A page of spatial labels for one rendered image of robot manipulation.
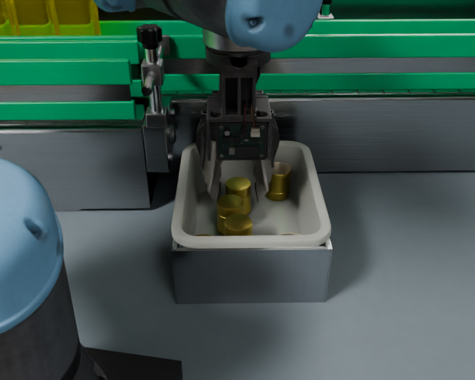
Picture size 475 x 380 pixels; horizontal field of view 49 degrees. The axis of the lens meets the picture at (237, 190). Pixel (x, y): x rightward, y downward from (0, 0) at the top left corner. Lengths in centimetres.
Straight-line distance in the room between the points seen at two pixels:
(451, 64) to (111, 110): 48
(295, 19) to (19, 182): 21
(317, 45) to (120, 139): 30
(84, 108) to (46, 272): 40
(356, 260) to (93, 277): 32
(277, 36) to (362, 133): 47
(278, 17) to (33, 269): 22
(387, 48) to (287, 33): 43
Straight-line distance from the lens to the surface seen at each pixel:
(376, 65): 80
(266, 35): 36
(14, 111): 74
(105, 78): 69
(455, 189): 86
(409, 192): 83
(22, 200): 34
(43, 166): 75
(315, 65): 78
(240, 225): 61
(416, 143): 85
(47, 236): 34
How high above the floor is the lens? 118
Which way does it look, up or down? 33 degrees down
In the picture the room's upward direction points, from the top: straight up
